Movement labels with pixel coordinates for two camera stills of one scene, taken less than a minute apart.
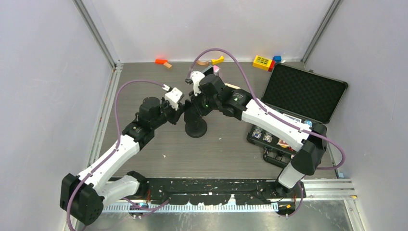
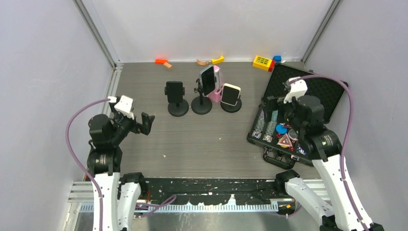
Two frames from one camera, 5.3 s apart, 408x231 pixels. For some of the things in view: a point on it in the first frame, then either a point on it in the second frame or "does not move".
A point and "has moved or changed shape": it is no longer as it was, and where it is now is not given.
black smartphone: (191, 115) -> (174, 91)
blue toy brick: (277, 58) does not move
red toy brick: (272, 65) does not move
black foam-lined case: (307, 96) does not move
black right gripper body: (205, 104) -> (286, 111)
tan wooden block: (167, 64) does not move
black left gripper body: (170, 114) -> (123, 124)
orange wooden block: (160, 61) does not move
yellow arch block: (217, 61) does not move
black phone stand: (196, 130) has moved or changed shape
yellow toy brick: (261, 62) does not move
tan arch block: (202, 62) does not move
